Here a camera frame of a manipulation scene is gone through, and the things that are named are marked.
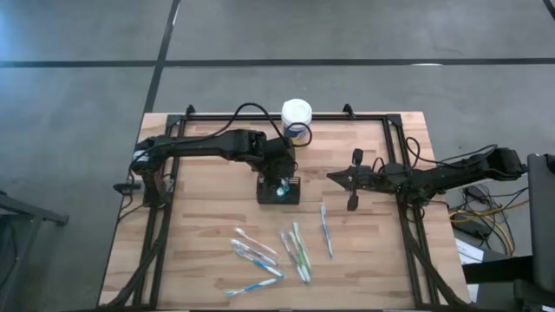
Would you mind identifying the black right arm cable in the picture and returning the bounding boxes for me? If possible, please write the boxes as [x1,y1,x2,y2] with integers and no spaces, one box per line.
[405,136,500,168]

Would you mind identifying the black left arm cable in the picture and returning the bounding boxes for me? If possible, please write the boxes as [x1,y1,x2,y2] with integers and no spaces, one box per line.
[212,102,313,148]

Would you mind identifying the white pink toothbrush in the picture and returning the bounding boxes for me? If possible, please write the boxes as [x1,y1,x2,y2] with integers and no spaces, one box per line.
[234,227,279,257]

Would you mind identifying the black aluminium table frame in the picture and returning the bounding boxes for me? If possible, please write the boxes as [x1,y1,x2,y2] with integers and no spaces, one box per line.
[101,103,467,311]

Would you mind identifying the black beam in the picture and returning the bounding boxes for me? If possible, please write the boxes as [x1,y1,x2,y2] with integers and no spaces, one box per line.
[461,255,534,285]

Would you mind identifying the black power brick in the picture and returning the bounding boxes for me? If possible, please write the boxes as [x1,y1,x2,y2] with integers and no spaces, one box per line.
[454,218,493,240]

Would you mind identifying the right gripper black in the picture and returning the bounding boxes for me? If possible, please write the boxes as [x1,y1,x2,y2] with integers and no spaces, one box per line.
[326,148,411,212]

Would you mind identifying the black metal stand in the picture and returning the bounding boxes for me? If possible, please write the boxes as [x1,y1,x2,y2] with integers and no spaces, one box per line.
[0,190,70,312]

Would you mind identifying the black wire caddy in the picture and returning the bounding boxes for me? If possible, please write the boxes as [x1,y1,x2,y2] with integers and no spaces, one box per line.
[256,175,302,205]

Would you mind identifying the white blue wipes canister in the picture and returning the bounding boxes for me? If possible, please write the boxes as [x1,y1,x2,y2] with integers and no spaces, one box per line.
[280,98,313,146]

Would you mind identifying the yellow cable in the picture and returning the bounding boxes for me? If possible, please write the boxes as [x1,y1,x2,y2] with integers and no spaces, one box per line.
[448,198,531,257]

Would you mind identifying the black flat screen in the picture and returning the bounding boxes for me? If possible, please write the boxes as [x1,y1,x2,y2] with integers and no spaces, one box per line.
[526,153,555,296]

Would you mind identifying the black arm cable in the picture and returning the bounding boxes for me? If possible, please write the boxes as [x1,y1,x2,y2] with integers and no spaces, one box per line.
[405,136,500,168]
[212,102,313,148]

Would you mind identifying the green white toothbrush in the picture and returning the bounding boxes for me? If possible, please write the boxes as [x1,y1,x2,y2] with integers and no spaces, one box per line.
[288,231,311,283]
[292,222,313,270]

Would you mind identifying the white paper sheet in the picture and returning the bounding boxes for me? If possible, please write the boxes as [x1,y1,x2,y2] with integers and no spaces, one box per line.
[454,237,486,266]

